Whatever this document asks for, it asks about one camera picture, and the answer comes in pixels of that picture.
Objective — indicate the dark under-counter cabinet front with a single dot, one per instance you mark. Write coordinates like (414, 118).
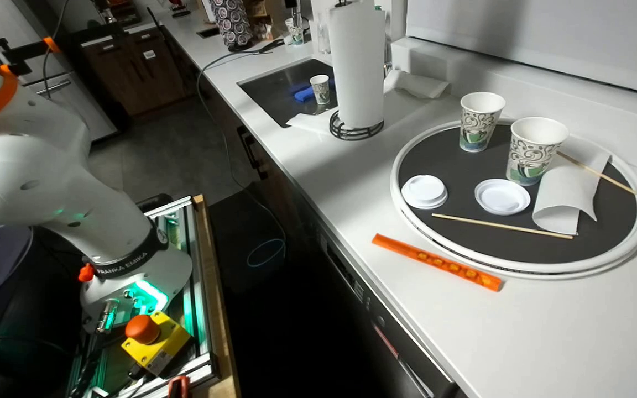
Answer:
(378, 324)

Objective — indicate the brown wooden cabinet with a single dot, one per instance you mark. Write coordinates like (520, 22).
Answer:
(139, 69)

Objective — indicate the white paper towel roll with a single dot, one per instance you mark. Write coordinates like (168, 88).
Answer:
(357, 62)

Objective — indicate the patterned paper cup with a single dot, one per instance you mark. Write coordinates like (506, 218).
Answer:
(534, 150)
(479, 118)

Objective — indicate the yellow emergency stop button box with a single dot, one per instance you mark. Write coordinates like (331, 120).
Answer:
(154, 344)

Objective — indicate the stainless steel sink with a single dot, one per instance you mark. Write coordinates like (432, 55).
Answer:
(278, 88)

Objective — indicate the black white patterned container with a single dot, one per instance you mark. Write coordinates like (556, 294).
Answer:
(232, 22)

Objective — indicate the folded white paper towel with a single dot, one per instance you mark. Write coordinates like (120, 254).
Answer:
(308, 122)

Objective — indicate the blue sponge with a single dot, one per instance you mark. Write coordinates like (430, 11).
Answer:
(305, 93)

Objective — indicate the small white bowl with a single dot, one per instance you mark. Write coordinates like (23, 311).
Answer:
(424, 191)

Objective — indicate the tipped white cup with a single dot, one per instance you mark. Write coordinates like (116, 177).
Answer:
(565, 196)

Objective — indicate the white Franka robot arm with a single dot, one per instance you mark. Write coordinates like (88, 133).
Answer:
(33, 177)

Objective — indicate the wooden stir stick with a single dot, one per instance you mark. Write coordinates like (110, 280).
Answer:
(496, 223)
(619, 181)

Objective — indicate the paper cup with plain rim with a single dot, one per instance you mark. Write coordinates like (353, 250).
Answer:
(321, 92)

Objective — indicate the round white-rimmed black tray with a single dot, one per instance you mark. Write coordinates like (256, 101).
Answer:
(480, 167)

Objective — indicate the white plastic cup lid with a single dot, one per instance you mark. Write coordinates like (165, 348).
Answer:
(504, 197)

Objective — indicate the wooden frame board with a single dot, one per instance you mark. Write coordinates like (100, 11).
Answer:
(211, 294)

